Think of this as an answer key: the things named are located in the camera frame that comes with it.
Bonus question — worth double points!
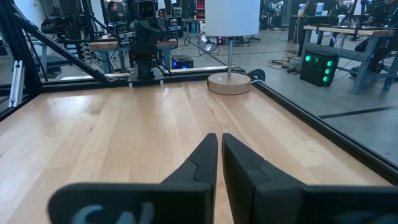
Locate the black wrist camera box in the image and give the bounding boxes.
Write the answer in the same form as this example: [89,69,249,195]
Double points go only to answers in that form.
[137,0,157,20]

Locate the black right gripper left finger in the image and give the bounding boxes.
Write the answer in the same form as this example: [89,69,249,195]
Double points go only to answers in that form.
[47,133,219,224]

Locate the person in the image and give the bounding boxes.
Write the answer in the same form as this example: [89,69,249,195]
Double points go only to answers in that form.
[106,1,126,23]
[354,0,398,77]

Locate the silver frame bracket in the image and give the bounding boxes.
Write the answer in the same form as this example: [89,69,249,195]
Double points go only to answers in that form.
[8,60,25,108]

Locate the black rail clamp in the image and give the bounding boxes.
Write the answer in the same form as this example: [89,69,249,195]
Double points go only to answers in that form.
[248,68,266,83]

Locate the small floor fan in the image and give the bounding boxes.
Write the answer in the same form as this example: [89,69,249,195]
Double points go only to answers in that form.
[198,34,219,54]

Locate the black computer tower green lights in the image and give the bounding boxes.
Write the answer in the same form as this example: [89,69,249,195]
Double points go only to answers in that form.
[299,50,340,88]

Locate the white shade wooden base lamp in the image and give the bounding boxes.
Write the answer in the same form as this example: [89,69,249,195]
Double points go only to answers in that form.
[204,0,261,96]

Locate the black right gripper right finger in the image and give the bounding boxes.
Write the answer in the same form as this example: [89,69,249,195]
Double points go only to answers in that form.
[221,133,398,224]

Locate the black aluminium table frame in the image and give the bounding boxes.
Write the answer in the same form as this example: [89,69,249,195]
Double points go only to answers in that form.
[0,0,398,185]

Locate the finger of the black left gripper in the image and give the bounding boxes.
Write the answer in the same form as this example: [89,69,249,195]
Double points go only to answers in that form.
[135,19,150,48]
[148,19,162,46]

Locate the black box blue light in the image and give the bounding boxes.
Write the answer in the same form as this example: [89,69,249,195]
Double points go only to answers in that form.
[171,55,195,70]

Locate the wooden top workbench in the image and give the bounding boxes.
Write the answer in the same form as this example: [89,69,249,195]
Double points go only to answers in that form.
[88,39,178,75]
[303,24,398,95]

